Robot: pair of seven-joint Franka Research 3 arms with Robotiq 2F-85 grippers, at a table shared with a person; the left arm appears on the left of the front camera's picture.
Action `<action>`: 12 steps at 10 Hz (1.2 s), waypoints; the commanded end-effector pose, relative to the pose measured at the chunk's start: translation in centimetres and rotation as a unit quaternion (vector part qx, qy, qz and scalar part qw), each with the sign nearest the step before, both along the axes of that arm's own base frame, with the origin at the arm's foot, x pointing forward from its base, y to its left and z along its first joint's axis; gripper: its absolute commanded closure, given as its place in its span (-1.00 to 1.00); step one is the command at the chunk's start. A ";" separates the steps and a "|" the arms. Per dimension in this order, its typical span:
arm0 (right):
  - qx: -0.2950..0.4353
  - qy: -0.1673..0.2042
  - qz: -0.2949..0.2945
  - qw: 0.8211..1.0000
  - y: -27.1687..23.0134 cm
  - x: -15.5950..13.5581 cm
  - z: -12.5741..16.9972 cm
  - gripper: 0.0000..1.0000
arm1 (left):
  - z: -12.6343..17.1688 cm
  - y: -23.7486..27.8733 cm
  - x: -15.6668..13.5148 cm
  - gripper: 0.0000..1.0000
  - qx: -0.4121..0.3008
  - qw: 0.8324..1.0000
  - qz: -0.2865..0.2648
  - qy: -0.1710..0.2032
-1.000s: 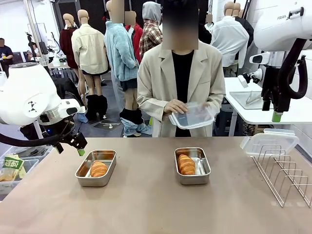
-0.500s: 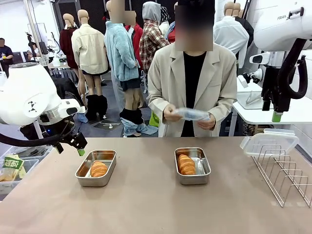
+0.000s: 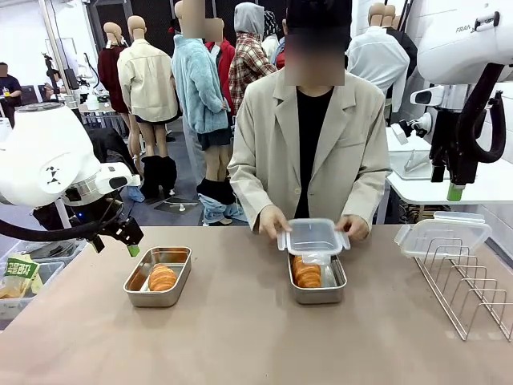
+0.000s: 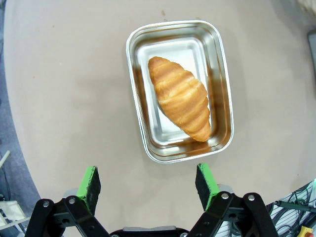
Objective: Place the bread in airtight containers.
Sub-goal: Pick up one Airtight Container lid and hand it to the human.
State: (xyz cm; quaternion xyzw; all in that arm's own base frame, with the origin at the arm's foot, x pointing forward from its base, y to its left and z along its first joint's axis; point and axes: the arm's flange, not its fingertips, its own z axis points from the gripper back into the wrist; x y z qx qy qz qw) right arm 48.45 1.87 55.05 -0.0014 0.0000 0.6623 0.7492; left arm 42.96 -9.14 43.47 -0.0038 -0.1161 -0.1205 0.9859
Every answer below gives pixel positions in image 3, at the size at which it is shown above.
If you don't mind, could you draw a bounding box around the person in beige blazer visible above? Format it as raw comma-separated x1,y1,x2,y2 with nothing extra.
227,0,392,236

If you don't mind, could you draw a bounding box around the mannequin in red jacket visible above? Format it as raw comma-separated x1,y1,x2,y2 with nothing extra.
204,16,236,117

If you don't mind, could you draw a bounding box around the mannequin in beige jacket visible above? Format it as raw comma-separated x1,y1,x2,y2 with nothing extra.
116,15,180,161

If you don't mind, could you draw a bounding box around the black cloth pile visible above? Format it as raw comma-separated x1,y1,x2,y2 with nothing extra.
196,178,237,206

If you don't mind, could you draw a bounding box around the person's left hand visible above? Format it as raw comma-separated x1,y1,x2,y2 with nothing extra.
335,214,370,241

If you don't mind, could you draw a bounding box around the mannequin in blue fleece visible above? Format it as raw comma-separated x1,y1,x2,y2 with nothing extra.
171,0,234,185

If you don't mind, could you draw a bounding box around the mannequin in black jacket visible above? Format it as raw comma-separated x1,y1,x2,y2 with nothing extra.
384,3,420,81

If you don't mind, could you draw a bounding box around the mannequin in plaid hooded shirt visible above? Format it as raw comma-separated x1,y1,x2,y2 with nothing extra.
228,2,278,117

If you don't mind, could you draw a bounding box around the green snack bag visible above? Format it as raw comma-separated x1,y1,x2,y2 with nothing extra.
2,253,41,300

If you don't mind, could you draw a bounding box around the silver wire lid rack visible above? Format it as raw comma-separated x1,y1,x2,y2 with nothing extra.
412,237,513,342

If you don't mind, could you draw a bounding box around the mannequin in dark red top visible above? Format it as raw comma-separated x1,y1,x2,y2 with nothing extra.
97,22,131,161

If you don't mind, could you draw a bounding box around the person's left forearm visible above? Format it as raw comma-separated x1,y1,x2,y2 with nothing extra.
340,168,392,232

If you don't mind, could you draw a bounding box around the person's right hand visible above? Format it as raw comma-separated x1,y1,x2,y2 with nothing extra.
258,205,293,237

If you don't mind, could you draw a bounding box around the steel container with two croissants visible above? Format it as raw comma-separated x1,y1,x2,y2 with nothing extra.
286,252,348,306

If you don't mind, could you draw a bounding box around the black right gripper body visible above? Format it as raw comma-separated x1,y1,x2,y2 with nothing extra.
431,106,469,185

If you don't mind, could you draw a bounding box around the mannequin in white jacket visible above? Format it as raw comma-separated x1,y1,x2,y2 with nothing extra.
345,2,410,113

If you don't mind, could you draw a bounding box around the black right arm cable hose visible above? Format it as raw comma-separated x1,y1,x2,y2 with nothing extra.
455,62,508,164

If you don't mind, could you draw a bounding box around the black jacket on chair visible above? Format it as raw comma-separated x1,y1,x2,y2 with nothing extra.
86,127,139,177

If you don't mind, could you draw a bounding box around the black camera tripod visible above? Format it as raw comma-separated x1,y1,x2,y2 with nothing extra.
41,51,61,97

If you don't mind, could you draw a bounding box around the white tray with wire stand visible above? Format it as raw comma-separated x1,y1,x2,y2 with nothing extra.
390,149,434,181

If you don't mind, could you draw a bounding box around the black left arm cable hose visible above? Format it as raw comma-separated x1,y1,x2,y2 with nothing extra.
0,198,125,244

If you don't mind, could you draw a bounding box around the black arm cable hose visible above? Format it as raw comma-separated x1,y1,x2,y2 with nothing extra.
0,198,125,244
455,62,508,164

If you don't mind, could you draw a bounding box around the grey mannequin base plate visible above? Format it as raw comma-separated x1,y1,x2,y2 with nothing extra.
154,198,200,217

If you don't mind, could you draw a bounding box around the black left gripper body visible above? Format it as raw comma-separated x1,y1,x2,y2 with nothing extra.
103,216,145,247

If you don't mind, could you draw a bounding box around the person's right forearm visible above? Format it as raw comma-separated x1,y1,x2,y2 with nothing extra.
227,168,277,233

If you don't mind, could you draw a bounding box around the seated person in dark clothes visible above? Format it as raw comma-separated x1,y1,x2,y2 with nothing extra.
42,67,65,101

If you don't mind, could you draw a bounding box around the seated person in black shirt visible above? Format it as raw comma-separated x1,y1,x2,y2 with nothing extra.
0,62,23,125

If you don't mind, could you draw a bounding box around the steel container with one croissant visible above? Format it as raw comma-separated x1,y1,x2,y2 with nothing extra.
122,245,193,309

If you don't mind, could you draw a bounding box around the clear plastic snap lid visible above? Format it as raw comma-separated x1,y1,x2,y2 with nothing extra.
277,217,351,265
394,211,493,260

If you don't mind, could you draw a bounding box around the clear plastic storage bin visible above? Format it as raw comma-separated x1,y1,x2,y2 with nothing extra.
23,238,91,262
0,260,67,322

